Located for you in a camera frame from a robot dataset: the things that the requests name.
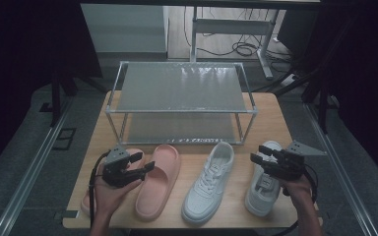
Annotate grey two-tier shoe rack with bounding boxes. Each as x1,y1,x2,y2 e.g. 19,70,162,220
104,61,259,147

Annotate white lace-up sneaker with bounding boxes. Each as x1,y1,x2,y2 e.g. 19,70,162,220
244,140,284,218
180,141,235,226

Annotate person's right hand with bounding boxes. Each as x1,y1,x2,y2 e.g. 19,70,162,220
280,174,313,199

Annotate black floor bracket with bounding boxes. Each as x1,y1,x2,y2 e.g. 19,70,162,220
52,127,77,151

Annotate person's left hand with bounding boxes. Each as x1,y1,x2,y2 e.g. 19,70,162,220
93,168,144,218

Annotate black coiled floor cables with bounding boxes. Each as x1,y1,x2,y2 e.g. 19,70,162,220
183,6,293,64

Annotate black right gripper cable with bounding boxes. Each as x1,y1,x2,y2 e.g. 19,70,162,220
275,163,319,236

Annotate dark curtain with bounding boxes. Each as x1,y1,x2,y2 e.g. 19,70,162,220
308,0,378,188
0,0,103,181

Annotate white cabinet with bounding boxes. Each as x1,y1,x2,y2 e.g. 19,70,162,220
80,3,170,53

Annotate aluminium floor rail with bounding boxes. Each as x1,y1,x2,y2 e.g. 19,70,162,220
303,102,378,236
0,97,75,236

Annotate white power strip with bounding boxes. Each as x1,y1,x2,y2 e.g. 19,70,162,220
280,73,299,88

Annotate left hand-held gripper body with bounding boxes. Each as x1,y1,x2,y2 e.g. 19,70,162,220
101,145,145,189

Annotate black metal stand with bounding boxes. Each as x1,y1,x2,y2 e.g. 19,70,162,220
252,58,330,134
38,65,107,128

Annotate white metal desk frame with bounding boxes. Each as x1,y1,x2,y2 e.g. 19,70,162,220
190,6,282,81

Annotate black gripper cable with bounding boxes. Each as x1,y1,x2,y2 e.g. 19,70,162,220
88,150,112,228
275,163,319,236

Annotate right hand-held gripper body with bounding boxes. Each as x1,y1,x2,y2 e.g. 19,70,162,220
262,140,328,181

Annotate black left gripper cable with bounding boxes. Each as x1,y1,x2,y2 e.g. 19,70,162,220
88,150,112,228

